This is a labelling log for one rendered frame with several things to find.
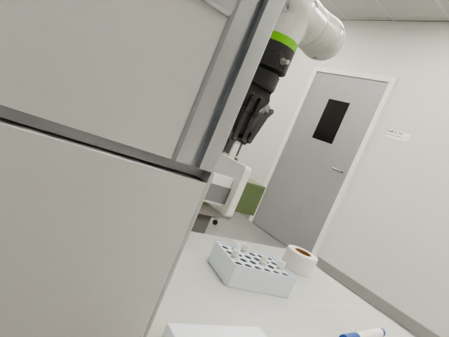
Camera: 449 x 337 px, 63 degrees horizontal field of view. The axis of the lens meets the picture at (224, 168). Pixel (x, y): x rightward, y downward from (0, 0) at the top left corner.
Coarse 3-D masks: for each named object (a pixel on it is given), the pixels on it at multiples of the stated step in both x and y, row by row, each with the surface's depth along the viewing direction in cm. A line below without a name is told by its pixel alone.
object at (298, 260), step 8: (288, 248) 79; (296, 248) 81; (288, 256) 78; (296, 256) 77; (304, 256) 76; (312, 256) 79; (288, 264) 78; (296, 264) 77; (304, 264) 76; (312, 264) 77; (296, 272) 77; (304, 272) 77; (312, 272) 78
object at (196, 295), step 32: (192, 256) 62; (192, 288) 51; (224, 288) 55; (320, 288) 74; (160, 320) 40; (192, 320) 43; (224, 320) 46; (256, 320) 49; (288, 320) 53; (320, 320) 58; (352, 320) 64; (384, 320) 71
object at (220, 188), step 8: (216, 176) 72; (224, 176) 73; (216, 184) 72; (224, 184) 73; (232, 184) 74; (208, 192) 71; (216, 192) 73; (224, 192) 74; (208, 200) 72; (216, 200) 73; (224, 200) 74
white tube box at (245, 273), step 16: (224, 256) 59; (240, 256) 62; (256, 256) 65; (272, 256) 68; (224, 272) 57; (240, 272) 56; (256, 272) 57; (272, 272) 59; (288, 272) 63; (240, 288) 57; (256, 288) 58; (272, 288) 59; (288, 288) 61
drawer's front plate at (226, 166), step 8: (224, 160) 78; (232, 160) 77; (216, 168) 80; (224, 168) 78; (232, 168) 76; (240, 168) 74; (248, 168) 73; (232, 176) 75; (240, 176) 73; (248, 176) 73; (240, 184) 73; (232, 192) 74; (240, 192) 74; (232, 200) 73; (216, 208) 76; (224, 208) 74; (232, 208) 74
